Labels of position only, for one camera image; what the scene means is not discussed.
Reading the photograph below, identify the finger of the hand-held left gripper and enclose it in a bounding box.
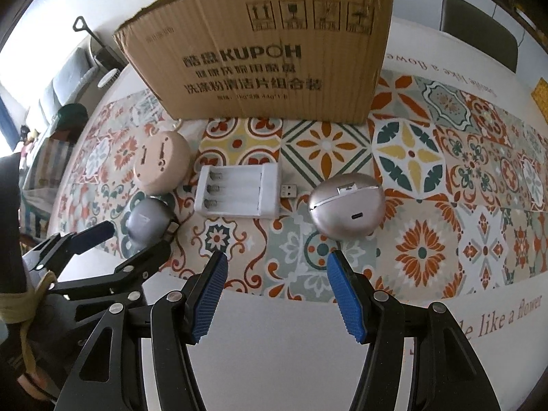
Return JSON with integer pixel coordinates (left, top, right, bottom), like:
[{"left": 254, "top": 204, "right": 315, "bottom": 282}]
[
  {"left": 21, "top": 220, "right": 116, "bottom": 285},
  {"left": 45, "top": 240, "right": 173, "bottom": 313}
]

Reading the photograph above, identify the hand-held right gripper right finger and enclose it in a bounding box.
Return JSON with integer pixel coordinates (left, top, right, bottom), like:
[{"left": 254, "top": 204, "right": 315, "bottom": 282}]
[{"left": 327, "top": 249, "right": 501, "bottom": 411}]

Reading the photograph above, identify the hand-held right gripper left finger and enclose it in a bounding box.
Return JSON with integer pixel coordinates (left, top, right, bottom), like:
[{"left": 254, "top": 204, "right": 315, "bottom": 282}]
[{"left": 53, "top": 252, "right": 229, "bottom": 411}]

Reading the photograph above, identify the round grey disc device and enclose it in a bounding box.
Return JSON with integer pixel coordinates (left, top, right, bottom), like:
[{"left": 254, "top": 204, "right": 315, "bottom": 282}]
[{"left": 122, "top": 197, "right": 180, "bottom": 251}]

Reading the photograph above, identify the silver egg-shaped case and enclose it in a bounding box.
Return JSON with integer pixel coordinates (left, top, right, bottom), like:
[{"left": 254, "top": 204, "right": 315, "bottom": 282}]
[{"left": 309, "top": 174, "right": 385, "bottom": 237}]

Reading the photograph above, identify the brown cardboard box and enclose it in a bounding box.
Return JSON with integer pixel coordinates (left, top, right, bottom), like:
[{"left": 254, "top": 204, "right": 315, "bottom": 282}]
[{"left": 113, "top": 0, "right": 395, "bottom": 125}]

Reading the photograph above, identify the person's left hand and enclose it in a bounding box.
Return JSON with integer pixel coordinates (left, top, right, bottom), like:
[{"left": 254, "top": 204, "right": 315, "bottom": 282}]
[{"left": 17, "top": 370, "right": 50, "bottom": 400}]

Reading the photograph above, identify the round pink cartoon toy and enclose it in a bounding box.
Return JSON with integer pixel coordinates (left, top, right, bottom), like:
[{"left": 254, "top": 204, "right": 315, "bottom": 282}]
[{"left": 133, "top": 130, "right": 191, "bottom": 195}]

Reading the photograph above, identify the blue curtain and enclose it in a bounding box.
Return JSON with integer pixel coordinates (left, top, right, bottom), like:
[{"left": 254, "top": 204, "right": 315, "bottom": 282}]
[{"left": 0, "top": 94, "right": 13, "bottom": 146}]

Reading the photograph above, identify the white battery charger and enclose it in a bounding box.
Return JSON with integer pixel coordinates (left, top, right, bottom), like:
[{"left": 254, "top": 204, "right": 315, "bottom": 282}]
[{"left": 195, "top": 165, "right": 281, "bottom": 219}]

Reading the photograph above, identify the dark green cap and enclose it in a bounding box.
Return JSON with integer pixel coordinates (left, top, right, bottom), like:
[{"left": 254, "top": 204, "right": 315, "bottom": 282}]
[{"left": 53, "top": 103, "right": 88, "bottom": 140}]

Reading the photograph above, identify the patterned floral table runner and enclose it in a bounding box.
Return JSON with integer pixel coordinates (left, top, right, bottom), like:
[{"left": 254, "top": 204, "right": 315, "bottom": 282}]
[{"left": 45, "top": 71, "right": 548, "bottom": 304}]

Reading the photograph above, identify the grey sofa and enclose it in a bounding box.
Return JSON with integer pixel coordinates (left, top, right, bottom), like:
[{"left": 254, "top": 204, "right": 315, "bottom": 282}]
[{"left": 23, "top": 47, "right": 97, "bottom": 138}]

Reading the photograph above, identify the white cylindrical fan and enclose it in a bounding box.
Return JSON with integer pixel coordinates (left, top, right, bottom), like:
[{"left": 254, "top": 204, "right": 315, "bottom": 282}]
[{"left": 83, "top": 67, "right": 118, "bottom": 91}]

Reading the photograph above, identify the black upright vacuum cleaner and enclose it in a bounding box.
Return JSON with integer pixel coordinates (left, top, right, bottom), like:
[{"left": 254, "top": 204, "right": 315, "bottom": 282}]
[{"left": 73, "top": 17, "right": 125, "bottom": 71}]

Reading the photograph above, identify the yellow woven box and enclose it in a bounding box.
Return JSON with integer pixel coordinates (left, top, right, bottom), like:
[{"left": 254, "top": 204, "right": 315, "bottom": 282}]
[{"left": 530, "top": 79, "right": 548, "bottom": 121}]

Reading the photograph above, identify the dark dining chair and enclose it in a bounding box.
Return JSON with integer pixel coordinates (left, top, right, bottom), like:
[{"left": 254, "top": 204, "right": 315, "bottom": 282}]
[{"left": 441, "top": 0, "right": 520, "bottom": 73}]

